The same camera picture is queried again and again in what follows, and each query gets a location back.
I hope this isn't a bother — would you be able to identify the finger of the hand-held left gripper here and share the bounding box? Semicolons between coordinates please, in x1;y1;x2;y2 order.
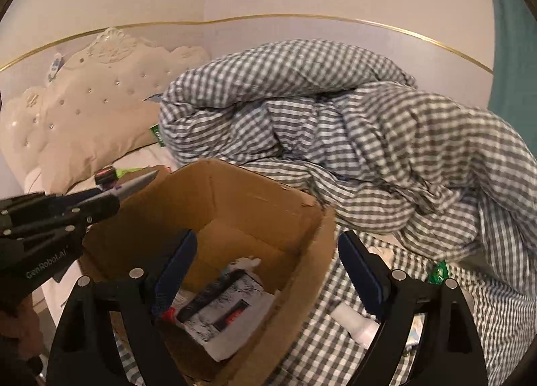
0;195;121;244
0;185;103;219

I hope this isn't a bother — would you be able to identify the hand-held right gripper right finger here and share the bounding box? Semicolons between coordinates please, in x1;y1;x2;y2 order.
338;232;489;386

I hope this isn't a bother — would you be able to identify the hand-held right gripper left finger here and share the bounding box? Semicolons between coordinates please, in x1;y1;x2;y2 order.
46;230;200;386

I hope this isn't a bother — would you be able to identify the white lace cloth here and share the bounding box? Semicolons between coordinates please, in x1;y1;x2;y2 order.
368;245;395;267

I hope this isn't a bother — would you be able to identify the white plastic tube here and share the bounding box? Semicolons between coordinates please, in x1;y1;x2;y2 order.
333;301;380;349

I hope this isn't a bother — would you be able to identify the silver foil packet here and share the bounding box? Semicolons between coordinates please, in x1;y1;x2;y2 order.
94;171;159;204

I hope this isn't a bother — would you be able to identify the green snack packet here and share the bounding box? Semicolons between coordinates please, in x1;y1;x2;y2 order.
428;260;449;286

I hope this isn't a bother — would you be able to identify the brown cardboard box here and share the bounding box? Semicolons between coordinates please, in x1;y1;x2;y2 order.
80;159;338;386

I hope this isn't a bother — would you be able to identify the person's left forearm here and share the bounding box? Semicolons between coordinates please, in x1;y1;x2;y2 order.
0;298;43;357

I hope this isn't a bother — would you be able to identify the green orange packet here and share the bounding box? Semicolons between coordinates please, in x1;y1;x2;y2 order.
115;165;145;179

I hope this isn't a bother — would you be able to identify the black white printed packet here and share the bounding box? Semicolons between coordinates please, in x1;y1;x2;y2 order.
176;271;273;342

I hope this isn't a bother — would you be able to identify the grey white checked bed sheet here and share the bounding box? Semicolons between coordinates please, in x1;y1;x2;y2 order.
113;235;533;386

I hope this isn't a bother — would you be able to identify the shiny holographic packet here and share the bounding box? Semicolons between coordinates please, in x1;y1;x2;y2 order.
403;315;424;370

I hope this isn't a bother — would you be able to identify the beige studded pillow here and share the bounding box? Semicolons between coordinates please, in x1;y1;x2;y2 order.
0;27;210;198

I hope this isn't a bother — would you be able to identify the blue white tag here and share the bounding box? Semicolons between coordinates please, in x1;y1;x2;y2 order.
48;52;63;82

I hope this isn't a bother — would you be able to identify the grey white checked duvet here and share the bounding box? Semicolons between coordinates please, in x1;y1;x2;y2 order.
158;39;531;269

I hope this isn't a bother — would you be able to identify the teal curtain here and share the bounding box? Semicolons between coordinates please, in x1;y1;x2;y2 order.
482;0;537;152

